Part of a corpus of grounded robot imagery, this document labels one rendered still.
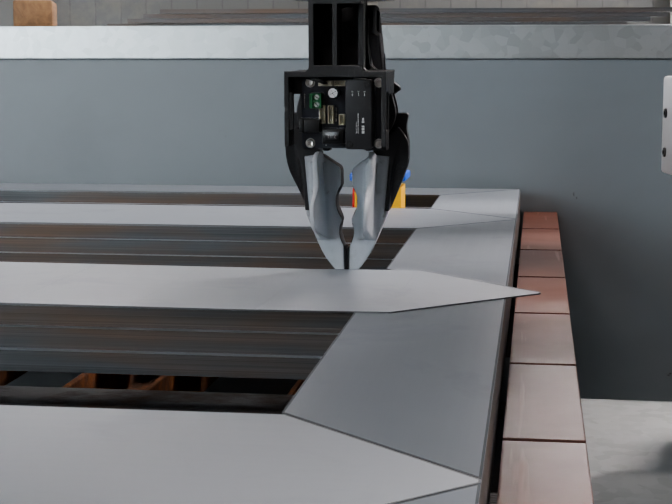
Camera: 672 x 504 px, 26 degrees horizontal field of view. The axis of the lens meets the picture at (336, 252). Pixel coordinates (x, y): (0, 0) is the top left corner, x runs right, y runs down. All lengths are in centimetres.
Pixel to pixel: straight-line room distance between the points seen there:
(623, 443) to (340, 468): 76
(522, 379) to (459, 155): 95
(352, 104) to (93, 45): 89
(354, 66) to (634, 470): 42
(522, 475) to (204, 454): 16
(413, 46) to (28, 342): 94
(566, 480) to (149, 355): 34
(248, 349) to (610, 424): 53
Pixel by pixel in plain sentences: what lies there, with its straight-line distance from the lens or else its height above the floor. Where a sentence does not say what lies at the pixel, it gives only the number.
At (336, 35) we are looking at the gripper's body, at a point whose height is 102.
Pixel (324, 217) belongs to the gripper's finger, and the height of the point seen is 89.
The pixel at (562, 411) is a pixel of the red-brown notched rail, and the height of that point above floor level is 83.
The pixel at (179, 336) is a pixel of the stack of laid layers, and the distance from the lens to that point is 91.
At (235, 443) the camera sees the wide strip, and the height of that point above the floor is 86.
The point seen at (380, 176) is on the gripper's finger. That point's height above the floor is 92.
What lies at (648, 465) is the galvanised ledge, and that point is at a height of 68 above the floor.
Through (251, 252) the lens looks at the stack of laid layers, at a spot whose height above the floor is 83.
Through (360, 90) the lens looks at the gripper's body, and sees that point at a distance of 100.
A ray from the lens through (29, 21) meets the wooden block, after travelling 232.
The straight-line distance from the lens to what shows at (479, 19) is 188.
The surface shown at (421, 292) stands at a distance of 96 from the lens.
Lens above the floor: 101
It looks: 7 degrees down
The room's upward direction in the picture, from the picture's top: straight up
